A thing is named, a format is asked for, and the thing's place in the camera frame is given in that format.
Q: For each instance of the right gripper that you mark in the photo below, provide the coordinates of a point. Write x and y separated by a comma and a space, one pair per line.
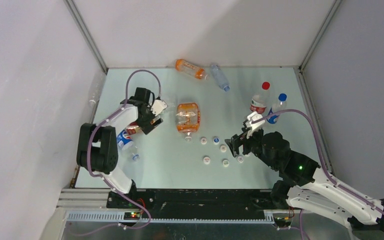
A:
235, 141

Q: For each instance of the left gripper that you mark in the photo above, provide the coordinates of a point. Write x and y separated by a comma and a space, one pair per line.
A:
146, 126

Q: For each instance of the Nongfu Spring red label bottle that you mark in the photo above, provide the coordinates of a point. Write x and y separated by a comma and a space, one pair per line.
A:
260, 101

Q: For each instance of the Pepsi bottle blue label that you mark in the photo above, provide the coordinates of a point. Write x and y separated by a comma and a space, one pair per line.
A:
276, 107

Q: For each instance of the blue bottle cap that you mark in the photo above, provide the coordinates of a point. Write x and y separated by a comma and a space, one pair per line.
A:
282, 97

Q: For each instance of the red bottle cap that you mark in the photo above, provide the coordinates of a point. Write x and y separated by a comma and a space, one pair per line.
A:
266, 86

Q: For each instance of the red yellow label tea bottle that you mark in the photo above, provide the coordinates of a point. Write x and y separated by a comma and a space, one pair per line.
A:
133, 129

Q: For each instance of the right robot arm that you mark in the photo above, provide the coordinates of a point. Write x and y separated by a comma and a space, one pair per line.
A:
304, 185

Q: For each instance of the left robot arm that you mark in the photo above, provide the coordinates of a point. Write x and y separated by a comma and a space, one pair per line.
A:
99, 144

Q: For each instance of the Pepsi bottle lower left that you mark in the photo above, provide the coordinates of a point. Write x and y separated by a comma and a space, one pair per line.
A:
128, 148

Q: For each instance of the large orange label bottle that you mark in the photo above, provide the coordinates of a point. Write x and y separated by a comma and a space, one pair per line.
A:
188, 119

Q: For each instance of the slim orange label bottle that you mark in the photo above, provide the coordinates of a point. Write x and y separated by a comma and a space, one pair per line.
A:
197, 72

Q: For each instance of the clear bluish water bottle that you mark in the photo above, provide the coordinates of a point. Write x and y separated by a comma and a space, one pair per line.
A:
219, 77

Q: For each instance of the white cap blue logo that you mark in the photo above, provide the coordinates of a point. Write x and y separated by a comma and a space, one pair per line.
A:
216, 140

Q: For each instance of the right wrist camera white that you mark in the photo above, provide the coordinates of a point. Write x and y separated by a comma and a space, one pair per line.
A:
253, 123

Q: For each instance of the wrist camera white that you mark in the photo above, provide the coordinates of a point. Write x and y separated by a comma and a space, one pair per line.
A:
253, 123
158, 106

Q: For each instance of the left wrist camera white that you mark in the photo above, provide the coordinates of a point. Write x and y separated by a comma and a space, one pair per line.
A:
158, 106

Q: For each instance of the clear bottle by wall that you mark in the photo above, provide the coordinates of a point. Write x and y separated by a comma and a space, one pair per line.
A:
96, 90

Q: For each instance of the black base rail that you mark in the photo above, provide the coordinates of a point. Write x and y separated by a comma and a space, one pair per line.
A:
204, 204

